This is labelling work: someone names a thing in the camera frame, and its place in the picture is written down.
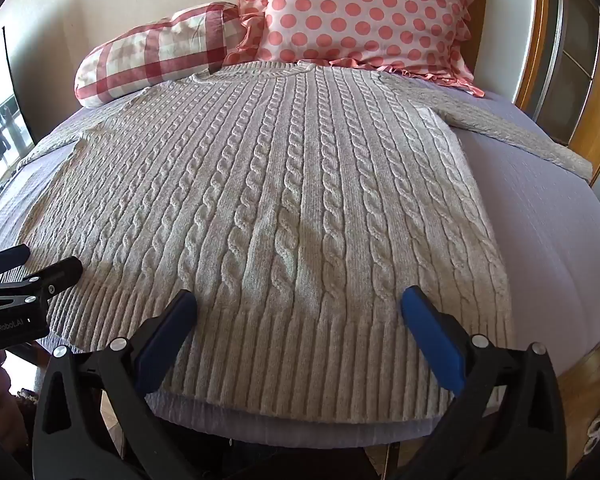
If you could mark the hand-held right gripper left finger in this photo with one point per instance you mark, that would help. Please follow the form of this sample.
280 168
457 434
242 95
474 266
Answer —
166 332

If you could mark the red checked pillow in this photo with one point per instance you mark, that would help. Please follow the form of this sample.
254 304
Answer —
165 50

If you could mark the lavender bed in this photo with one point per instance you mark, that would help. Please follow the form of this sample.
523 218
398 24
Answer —
540 240

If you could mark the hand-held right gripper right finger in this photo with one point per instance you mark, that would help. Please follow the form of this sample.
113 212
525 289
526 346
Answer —
432 340

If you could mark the pink polka dot pillow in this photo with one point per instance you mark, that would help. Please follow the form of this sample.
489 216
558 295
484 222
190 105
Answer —
365 15

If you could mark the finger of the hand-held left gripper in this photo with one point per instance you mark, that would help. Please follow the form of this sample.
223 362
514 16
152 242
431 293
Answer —
55 272
10 256

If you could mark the wooden bed frame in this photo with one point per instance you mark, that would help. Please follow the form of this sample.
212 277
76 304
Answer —
587 400

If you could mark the wooden headboard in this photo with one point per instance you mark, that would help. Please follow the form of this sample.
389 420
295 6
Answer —
565 55

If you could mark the framed photo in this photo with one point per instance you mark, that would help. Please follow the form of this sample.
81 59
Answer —
2 135

